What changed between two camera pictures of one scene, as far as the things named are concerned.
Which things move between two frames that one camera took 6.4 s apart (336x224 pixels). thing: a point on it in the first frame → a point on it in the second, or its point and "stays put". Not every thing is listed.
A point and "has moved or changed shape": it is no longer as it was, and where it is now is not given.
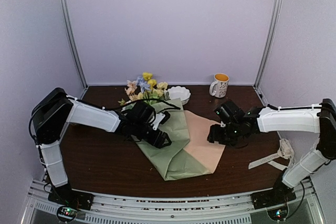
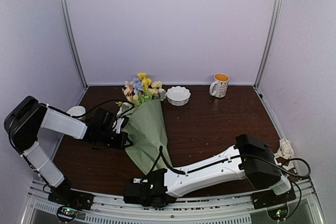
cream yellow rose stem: [159, 91] has moved or changed shape
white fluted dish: [179, 92] stays put
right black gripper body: [229, 136] → [167, 203]
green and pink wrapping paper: [190, 153] has moved or changed shape
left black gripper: [157, 140] → [123, 136]
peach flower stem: [130, 90] has moved or changed shape
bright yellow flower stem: [148, 76] has moved or changed shape
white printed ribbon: [284, 152] stays put
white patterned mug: [218, 87] stays put
